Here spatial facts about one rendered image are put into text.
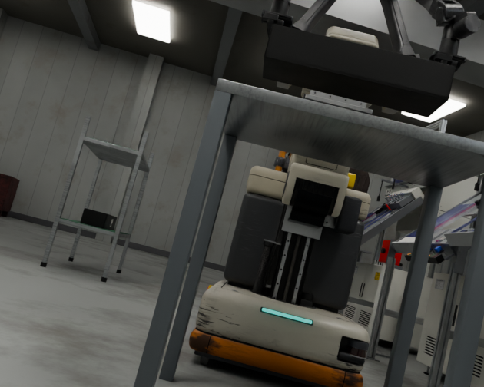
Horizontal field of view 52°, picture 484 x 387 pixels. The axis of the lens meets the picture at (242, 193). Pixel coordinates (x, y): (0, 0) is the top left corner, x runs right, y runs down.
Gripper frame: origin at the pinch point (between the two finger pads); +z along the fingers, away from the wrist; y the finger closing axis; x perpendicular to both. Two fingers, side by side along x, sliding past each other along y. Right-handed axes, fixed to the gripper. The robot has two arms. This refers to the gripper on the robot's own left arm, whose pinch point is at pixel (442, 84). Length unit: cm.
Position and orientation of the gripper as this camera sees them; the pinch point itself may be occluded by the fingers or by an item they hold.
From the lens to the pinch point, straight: 173.6
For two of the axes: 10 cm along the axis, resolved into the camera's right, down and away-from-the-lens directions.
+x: 0.2, 1.4, 9.9
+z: -2.4, 9.6, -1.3
